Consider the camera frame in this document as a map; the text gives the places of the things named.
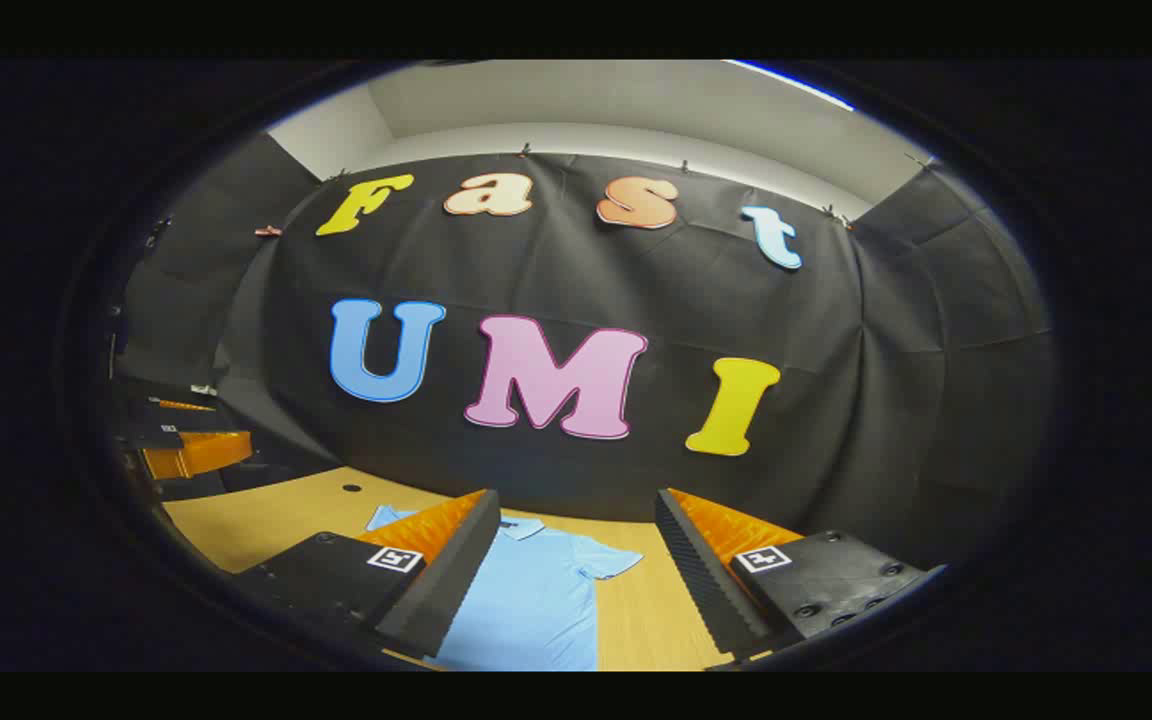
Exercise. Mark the black backdrop cloth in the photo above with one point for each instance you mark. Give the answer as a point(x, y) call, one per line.
point(586, 270)

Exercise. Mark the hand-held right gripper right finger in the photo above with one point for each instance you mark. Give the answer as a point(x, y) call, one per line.
point(706, 580)

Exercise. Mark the light blue T-shirt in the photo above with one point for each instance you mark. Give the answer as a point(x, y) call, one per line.
point(536, 600)

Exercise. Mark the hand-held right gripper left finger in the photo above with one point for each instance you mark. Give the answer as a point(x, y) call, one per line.
point(456, 575)

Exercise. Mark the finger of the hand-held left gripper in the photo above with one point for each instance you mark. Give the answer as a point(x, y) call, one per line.
point(201, 452)
point(181, 420)

